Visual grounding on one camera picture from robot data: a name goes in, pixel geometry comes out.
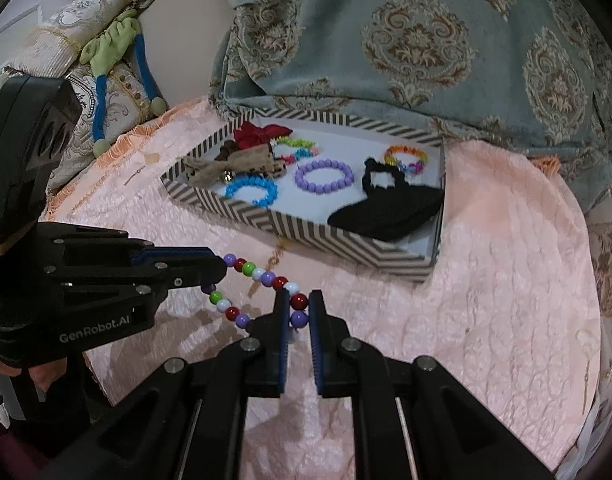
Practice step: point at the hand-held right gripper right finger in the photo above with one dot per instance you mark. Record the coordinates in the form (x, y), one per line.
(316, 340)

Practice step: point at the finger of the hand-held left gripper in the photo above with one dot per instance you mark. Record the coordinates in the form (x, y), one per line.
(196, 272)
(151, 255)

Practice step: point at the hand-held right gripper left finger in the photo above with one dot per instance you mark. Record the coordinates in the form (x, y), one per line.
(284, 340)

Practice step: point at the striped cardboard box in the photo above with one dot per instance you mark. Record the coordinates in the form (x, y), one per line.
(306, 207)

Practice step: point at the black scrunchie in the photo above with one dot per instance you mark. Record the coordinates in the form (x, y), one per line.
(370, 180)

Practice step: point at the person's left hand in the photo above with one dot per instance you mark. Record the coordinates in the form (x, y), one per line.
(48, 377)

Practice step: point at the embroidered cream pillow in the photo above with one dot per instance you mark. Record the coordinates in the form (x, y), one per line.
(126, 95)

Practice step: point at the brown scrunchie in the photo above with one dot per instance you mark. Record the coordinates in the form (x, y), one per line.
(228, 150)

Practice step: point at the black folded cloth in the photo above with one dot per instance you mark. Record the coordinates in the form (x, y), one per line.
(385, 215)

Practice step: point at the green and blue plush toy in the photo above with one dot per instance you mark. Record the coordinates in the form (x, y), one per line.
(111, 45)

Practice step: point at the red bow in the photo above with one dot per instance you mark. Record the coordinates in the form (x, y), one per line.
(258, 135)

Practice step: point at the embroidered bolster pillow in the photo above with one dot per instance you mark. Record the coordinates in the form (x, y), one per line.
(86, 10)

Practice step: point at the pink blanket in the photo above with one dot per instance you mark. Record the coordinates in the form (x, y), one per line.
(485, 260)

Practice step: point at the plain cream cushion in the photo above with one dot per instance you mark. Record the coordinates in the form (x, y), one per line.
(186, 45)

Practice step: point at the long gold earring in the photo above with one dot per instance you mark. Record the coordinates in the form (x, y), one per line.
(587, 360)

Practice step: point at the teal damask blanket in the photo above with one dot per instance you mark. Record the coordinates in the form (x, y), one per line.
(435, 85)

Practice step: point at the floral cream pillow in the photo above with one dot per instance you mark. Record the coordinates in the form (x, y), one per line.
(608, 270)

